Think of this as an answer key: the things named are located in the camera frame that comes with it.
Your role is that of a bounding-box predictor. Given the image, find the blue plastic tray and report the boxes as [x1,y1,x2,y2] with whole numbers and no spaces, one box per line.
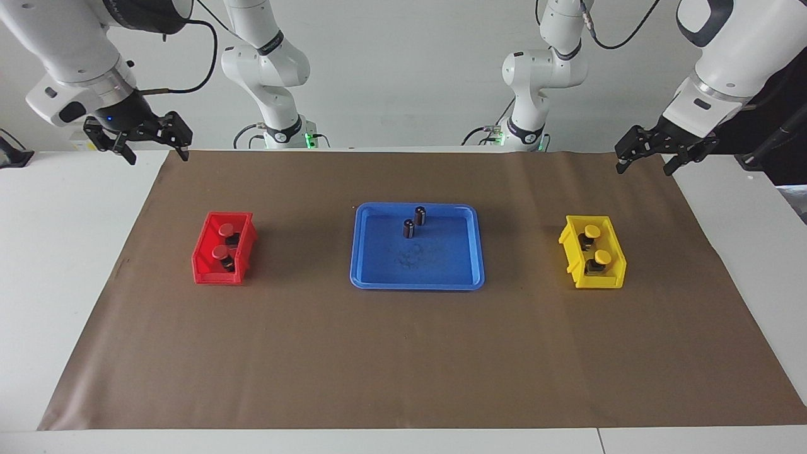
[350,202,485,291]

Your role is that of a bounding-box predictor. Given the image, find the yellow plastic bin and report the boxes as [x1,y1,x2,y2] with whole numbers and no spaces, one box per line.
[558,215,627,289]

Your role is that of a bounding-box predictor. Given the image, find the black stand pole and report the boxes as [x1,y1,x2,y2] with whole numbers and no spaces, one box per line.
[734,104,807,171]

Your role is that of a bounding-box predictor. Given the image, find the red plastic bin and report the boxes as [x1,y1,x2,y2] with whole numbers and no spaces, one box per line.
[192,211,258,286]

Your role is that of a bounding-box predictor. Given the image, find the black device at table edge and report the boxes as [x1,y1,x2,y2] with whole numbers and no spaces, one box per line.
[0,129,34,169]

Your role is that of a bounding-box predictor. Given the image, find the dark background panel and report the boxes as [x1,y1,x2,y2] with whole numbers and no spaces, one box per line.
[716,60,807,187]

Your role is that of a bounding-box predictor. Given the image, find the brown paper table mat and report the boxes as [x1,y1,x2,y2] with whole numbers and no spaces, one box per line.
[38,149,807,431]

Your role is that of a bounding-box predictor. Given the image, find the black right base cable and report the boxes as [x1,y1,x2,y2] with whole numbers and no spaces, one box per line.
[233,124,267,150]

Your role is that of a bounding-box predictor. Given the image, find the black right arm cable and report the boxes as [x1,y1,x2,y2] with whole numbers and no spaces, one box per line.
[139,18,219,95]

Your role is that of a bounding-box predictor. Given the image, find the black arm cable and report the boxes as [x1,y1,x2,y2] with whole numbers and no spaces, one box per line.
[139,18,219,95]
[580,0,663,50]

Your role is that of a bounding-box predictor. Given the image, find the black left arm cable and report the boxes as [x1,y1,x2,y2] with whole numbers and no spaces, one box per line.
[580,0,663,50]

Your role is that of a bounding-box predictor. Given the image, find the black left base cables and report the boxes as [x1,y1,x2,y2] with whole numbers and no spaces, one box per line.
[462,98,516,147]

